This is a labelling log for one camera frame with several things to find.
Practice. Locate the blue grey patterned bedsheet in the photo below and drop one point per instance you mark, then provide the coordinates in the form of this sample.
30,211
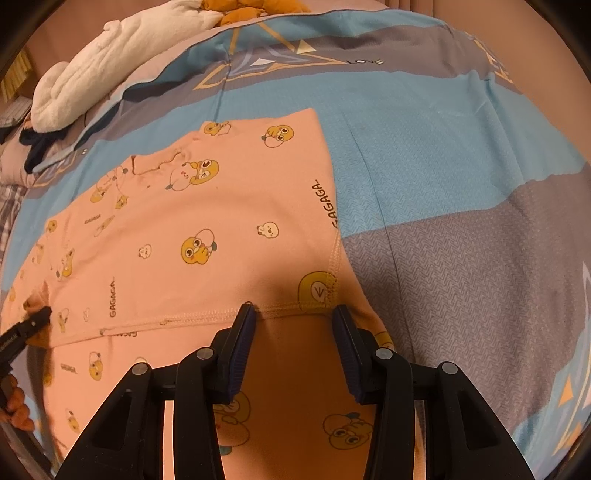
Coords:
438,138

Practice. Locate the white fluffy towel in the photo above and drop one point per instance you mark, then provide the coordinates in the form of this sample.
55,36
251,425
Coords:
106,60

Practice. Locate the yellow striped object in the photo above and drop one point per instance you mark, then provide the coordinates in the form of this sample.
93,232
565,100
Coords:
14,76

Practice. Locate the dark navy cloth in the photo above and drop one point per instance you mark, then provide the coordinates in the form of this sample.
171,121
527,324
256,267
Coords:
39,147

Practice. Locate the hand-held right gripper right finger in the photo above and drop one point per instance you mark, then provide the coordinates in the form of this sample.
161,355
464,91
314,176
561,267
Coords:
347,357

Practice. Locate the pink duck print garment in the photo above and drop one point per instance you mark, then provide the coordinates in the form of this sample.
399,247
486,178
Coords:
207,207

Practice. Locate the grey ribbed object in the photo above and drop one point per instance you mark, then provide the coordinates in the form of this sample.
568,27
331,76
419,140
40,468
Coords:
14,113

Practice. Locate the orange plush toy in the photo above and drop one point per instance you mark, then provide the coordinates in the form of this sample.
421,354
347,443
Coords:
240,9

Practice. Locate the person's left hand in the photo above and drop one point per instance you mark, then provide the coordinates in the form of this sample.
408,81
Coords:
19,406

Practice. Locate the plaid cloth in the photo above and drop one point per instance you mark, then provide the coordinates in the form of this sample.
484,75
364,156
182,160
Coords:
10,217

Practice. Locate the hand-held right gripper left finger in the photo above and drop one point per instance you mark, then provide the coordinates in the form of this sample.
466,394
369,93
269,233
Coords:
238,355

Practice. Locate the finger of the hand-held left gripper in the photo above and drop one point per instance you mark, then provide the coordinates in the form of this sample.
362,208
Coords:
38,321

